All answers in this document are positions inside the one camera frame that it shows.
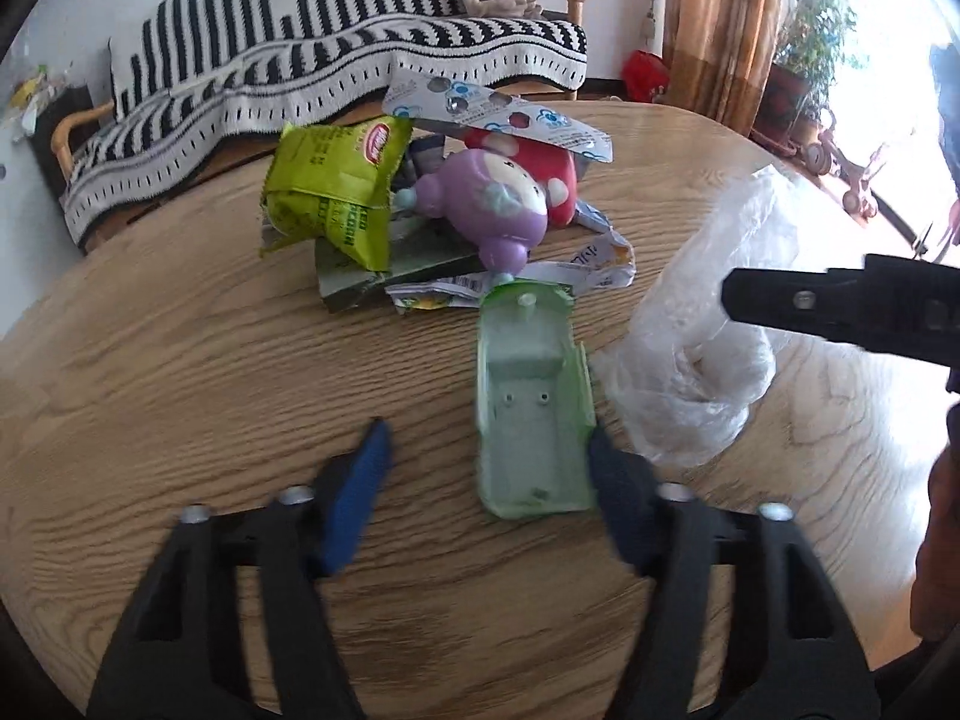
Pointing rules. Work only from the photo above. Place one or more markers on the small toy tricycle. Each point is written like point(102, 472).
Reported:
point(847, 172)

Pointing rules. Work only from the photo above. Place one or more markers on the hanging wall ornament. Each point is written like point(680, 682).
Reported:
point(652, 7)

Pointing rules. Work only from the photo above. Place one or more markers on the potted plant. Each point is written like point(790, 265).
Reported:
point(787, 97)

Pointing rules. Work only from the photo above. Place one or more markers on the clear plastic bag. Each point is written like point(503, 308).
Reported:
point(675, 330)

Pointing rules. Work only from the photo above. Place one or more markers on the purple and red plastic toy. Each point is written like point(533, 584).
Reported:
point(480, 202)

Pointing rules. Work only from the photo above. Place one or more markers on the blue and white blister card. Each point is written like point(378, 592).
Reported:
point(480, 109)

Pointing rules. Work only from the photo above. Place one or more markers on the black speaker cabinet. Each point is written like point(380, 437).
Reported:
point(52, 101)

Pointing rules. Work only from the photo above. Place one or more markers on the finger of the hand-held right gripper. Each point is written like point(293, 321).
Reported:
point(780, 304)

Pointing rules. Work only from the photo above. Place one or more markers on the black and white striped blanket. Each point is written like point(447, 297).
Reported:
point(225, 90)

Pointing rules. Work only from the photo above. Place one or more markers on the brown plush toy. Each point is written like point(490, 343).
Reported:
point(502, 6)

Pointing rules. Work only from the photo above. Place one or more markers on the white printed wrapper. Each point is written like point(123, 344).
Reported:
point(600, 266)

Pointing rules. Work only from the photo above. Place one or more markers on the wooden sofa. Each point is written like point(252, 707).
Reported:
point(71, 127)

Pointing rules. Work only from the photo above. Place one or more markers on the translucent green plastic tray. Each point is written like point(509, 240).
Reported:
point(525, 427)

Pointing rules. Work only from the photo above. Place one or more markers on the long green cardboard box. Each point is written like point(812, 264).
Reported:
point(352, 289)

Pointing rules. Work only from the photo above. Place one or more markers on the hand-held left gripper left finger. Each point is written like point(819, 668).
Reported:
point(356, 502)

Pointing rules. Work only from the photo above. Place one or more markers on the brown striped curtain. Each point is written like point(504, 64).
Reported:
point(720, 30)

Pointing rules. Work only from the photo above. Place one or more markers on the yellow-green snack packet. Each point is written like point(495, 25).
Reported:
point(322, 180)

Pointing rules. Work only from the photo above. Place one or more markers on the red bag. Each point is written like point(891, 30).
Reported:
point(645, 75)

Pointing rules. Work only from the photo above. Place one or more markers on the person's right forearm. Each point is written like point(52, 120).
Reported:
point(937, 540)

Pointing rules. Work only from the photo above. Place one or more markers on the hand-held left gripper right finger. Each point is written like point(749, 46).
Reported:
point(622, 502)

